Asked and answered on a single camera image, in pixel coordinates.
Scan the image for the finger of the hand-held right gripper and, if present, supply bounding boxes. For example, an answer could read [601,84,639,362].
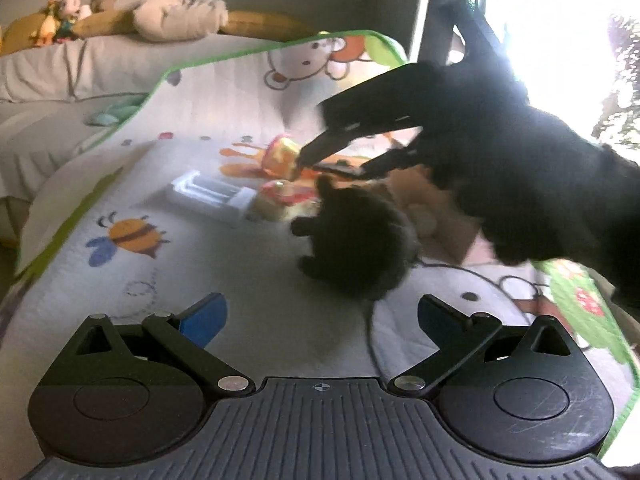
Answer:
[360,149,421,178]
[298,125,366,167]

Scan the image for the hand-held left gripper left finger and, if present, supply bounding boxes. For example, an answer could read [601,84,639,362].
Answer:
[75,292,253,396]

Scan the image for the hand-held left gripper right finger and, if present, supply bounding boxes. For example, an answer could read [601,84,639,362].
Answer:
[389,294,573,396]

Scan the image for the pink cardboard box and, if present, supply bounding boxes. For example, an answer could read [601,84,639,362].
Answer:
[387,167,483,266]

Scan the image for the black plush toy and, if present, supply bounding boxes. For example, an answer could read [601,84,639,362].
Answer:
[290,175,423,301]

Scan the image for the white battery charger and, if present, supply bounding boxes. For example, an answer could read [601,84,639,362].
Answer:
[167,170,256,226]

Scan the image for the person's right forearm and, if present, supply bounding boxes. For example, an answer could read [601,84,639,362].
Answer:
[500,105,640,311]

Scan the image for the printed cartoon play mat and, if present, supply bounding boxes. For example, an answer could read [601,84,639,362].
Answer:
[0,30,640,480]

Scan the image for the long yellow pillow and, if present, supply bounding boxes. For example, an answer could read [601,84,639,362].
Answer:
[0,9,313,57]

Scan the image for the teal cloth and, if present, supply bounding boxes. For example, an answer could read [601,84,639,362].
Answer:
[90,95,151,126]

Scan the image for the small doll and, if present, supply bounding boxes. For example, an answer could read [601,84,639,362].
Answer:
[47,0,93,26]

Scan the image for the dark window frame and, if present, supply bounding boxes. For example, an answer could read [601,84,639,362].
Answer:
[419,0,506,66]

